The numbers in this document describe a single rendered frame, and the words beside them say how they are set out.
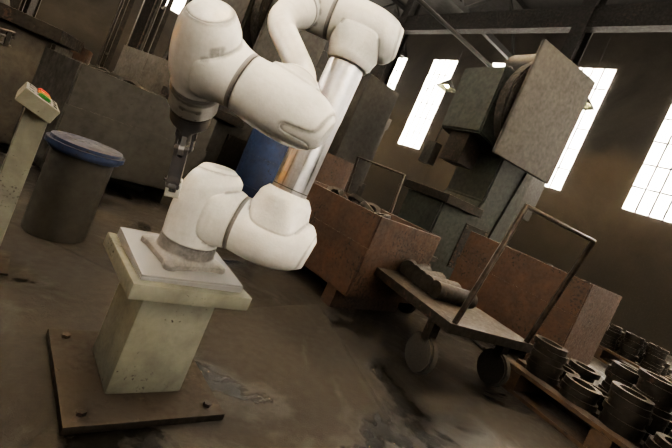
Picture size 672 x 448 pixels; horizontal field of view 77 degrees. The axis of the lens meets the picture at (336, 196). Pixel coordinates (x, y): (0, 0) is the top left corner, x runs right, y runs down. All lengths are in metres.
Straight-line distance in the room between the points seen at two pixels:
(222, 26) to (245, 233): 0.57
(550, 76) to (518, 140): 0.78
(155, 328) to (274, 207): 0.43
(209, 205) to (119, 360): 0.44
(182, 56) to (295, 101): 0.18
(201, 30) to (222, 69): 0.06
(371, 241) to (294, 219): 1.39
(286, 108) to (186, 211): 0.55
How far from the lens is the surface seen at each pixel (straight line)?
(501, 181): 5.58
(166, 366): 1.31
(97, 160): 2.05
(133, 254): 1.18
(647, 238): 11.81
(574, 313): 3.50
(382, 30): 1.17
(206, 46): 0.69
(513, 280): 3.66
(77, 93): 3.00
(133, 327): 1.21
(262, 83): 0.69
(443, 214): 5.09
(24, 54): 3.62
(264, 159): 3.90
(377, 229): 2.44
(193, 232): 1.15
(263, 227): 1.09
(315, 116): 0.68
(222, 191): 1.13
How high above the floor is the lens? 0.77
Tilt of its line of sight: 3 degrees down
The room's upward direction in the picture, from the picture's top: 24 degrees clockwise
